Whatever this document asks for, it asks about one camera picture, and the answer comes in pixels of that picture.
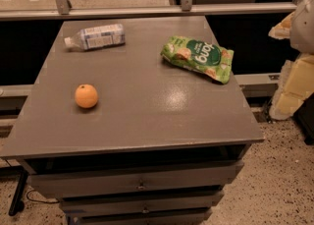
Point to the green rice chip bag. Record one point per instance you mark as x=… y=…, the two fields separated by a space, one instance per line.
x=199 y=56

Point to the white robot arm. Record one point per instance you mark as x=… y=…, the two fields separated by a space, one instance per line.
x=296 y=82

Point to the grey drawer cabinet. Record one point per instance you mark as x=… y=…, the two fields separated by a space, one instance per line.
x=156 y=149

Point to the orange fruit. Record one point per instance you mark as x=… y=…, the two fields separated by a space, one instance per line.
x=86 y=96

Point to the plastic bottle with blue label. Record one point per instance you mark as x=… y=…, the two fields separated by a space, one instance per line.
x=97 y=37

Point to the grey metal railing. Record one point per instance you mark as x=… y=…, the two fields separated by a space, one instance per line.
x=130 y=9

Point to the black table leg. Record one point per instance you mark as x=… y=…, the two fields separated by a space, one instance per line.
x=17 y=205

